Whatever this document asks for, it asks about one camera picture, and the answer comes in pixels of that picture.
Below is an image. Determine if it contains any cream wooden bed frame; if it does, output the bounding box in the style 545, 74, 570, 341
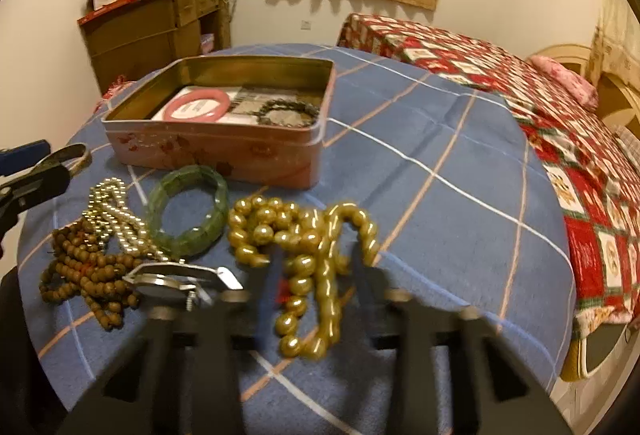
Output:
530, 42, 640, 386

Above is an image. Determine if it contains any blue plaid tablecloth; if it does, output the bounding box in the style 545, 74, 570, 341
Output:
15, 42, 576, 435

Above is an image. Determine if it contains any narrow beige patterned curtain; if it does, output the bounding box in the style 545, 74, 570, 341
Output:
587, 0, 640, 86

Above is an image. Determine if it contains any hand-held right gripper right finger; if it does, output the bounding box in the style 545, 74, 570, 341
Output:
350, 237, 576, 435

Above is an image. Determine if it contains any bed with red quilt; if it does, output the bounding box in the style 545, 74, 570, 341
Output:
336, 12, 640, 316

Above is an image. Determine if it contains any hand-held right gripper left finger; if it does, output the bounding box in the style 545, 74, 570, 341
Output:
60, 257, 274, 435

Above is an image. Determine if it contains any pink tin box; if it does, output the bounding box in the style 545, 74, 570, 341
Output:
101, 56, 336, 190

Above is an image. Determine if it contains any brown wooden bead necklace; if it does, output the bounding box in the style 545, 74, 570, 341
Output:
39, 220, 146, 331

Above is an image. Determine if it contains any striped pillow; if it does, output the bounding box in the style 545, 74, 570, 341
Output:
611, 122, 640, 153

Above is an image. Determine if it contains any large gold bead necklace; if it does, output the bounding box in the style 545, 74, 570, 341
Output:
227, 195, 380, 358

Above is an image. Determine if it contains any green jade bracelet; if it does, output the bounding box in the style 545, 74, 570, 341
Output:
145, 165, 230, 258

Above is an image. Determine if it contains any pink bangle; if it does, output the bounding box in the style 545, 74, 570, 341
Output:
164, 89, 232, 122

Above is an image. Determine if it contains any pink pillow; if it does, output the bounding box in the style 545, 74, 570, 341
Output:
527, 55, 599, 112

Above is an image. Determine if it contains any bronze bangle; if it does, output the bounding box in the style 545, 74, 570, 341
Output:
59, 142, 94, 178

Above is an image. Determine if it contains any dark bead bracelet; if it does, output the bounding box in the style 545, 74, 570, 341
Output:
255, 99, 321, 127

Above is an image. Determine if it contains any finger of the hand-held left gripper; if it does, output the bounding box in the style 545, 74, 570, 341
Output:
0, 162, 72, 228
0, 141, 52, 177

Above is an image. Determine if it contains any brown wooden cabinet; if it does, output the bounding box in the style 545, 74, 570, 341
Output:
77, 0, 233, 96

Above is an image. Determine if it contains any silver-green bangle stack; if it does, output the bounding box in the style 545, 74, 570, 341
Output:
81, 179, 168, 263

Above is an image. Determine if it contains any white paper card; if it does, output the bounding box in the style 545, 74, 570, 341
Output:
150, 86, 241, 122

